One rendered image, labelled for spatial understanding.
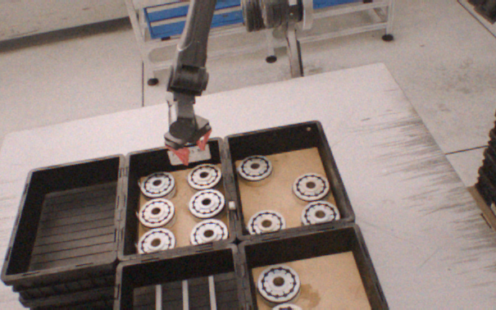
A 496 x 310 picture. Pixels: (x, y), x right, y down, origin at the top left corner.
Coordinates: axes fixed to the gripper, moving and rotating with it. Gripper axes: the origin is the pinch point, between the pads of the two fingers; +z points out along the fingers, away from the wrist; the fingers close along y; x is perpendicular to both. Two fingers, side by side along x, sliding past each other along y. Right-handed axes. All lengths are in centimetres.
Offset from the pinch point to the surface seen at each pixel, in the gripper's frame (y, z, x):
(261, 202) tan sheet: 11.2, 23.2, -11.0
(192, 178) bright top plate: 5.5, 20.5, 10.5
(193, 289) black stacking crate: -21.1, 23.1, -13.3
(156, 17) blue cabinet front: 119, 63, 156
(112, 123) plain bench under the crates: 20, 38, 72
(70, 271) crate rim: -38.0, 13.6, 10.2
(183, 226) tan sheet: -8.0, 23.3, 2.4
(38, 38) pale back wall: 100, 105, 288
